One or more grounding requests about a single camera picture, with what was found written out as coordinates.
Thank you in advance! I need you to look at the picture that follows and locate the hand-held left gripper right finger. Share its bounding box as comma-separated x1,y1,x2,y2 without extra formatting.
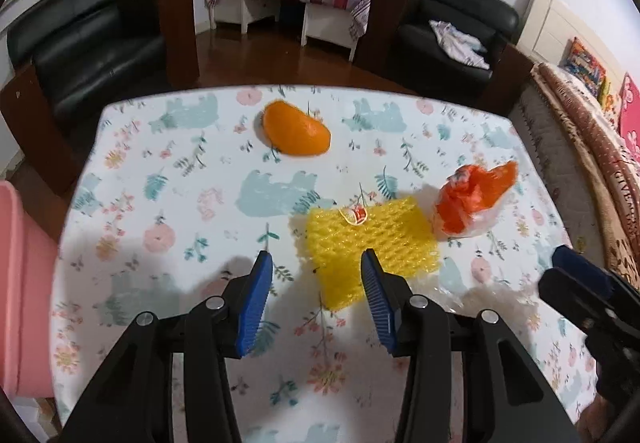
360,248,583,443

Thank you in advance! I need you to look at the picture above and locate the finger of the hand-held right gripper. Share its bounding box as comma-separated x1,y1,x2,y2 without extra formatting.
539,268,623,339
552,245,640,319

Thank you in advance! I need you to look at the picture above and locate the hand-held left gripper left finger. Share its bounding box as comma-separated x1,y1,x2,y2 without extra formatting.
60,250,275,443

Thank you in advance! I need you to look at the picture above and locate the yellow foam net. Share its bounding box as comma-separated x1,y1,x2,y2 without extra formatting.
305,196,441,311

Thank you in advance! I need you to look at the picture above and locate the clear plastic bag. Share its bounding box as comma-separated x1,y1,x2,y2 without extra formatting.
430,283,551,324

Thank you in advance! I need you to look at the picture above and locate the pink plastic bin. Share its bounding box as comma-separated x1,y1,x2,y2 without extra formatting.
0,180,58,399

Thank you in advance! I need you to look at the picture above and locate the brown patterned bed blanket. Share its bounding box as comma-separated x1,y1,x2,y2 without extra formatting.
507,62,640,294

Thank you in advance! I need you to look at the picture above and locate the floral bear print tablecloth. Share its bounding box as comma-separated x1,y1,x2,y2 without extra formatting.
50,84,608,443

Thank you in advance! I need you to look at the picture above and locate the orange plastic bag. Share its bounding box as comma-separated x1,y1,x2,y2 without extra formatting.
431,160,519,240

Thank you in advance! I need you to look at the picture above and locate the pink pillow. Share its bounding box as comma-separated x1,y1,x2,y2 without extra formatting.
618,72,640,149

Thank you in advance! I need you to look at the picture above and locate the orange fruit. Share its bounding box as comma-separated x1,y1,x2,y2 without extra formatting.
262,100,332,157

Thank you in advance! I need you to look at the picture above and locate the colourful printed pillow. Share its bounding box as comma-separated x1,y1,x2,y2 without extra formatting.
562,37,608,99

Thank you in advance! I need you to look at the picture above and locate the white bed headboard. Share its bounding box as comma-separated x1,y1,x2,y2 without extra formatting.
516,0,626,74

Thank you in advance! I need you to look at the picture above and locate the light printed cloth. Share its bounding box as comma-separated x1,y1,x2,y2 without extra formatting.
430,20,491,70

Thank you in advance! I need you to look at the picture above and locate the white side table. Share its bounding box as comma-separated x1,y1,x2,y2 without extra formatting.
210,0,358,61

